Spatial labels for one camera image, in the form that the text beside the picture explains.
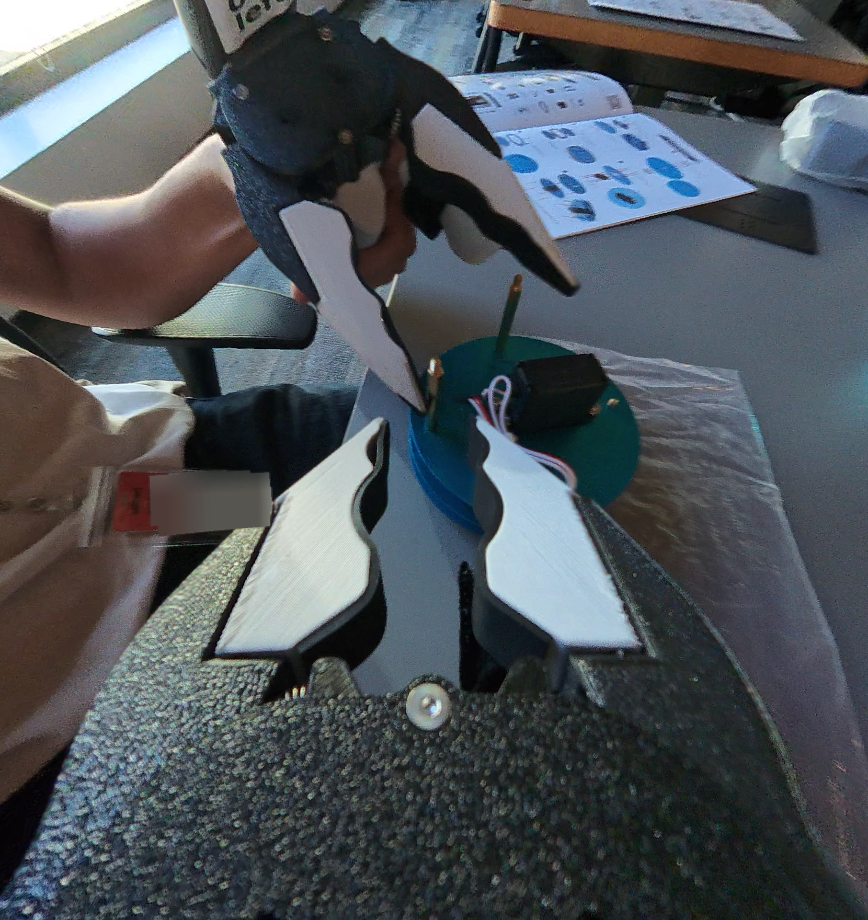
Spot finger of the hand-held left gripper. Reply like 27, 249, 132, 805
409, 103, 581, 298
279, 200, 431, 416

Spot red white servo cable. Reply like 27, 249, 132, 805
468, 377, 579, 483

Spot red badge card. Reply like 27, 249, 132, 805
114, 471, 155, 534

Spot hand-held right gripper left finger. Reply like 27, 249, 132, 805
213, 417, 392, 661

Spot person's dark trousers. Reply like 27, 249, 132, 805
183, 384, 359, 497

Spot white paper sheet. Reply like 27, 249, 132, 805
588, 0, 805, 42

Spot blue round turntable base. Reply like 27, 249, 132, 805
407, 334, 642, 536

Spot grey desk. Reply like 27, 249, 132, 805
348, 104, 868, 920

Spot wooden workbench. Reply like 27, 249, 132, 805
488, 0, 868, 91

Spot instruction booklet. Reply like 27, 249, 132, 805
448, 70, 758, 240

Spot white wrapped foam block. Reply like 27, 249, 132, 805
779, 88, 868, 195

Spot person's left forearm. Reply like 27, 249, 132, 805
0, 133, 259, 332

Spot clear plastic bag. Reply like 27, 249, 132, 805
362, 338, 868, 899

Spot large window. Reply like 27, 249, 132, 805
0, 0, 180, 73

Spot person's white shirt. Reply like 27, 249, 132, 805
0, 320, 194, 828

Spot grey chair armrest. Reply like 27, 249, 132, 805
92, 284, 319, 400

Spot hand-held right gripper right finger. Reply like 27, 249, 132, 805
468, 417, 647, 655

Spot person's left hand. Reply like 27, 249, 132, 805
354, 140, 418, 290

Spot black flat plate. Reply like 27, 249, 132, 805
678, 180, 819, 254

